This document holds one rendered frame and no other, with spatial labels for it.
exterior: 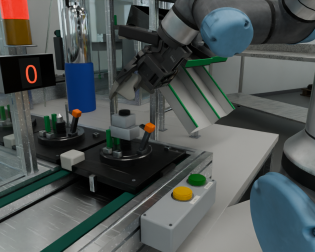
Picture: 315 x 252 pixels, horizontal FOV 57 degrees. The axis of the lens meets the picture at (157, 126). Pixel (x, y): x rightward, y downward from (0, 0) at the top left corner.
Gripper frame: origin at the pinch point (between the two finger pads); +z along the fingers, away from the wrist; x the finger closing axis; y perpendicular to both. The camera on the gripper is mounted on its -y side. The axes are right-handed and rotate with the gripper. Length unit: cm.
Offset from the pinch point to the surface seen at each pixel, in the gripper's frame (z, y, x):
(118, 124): 5.7, 5.7, -2.4
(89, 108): 67, -36, 58
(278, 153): 86, 76, 272
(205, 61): -10.8, 3.7, 29.1
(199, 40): -9.5, -6.8, 42.8
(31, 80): 2.2, -9.2, -19.2
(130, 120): 3.7, 6.8, -0.5
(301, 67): 69, 13, 691
